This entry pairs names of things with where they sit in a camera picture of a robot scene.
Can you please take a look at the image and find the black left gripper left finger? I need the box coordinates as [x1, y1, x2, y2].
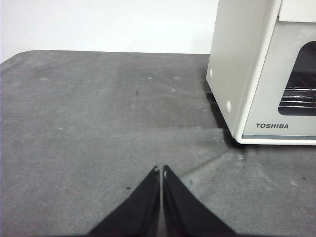
[88, 165, 161, 237]

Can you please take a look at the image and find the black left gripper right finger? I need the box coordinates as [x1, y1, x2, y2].
[162, 164, 235, 237]

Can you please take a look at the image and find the cream Toshiba toaster oven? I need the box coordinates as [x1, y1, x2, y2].
[206, 0, 316, 146]

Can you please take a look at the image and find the metal wire oven rack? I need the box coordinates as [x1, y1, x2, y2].
[278, 85, 316, 111]

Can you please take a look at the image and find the glass oven door with handle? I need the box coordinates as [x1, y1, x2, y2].
[241, 0, 316, 139]

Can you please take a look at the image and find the dark grey felt table mat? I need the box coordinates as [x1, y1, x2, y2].
[0, 50, 316, 237]

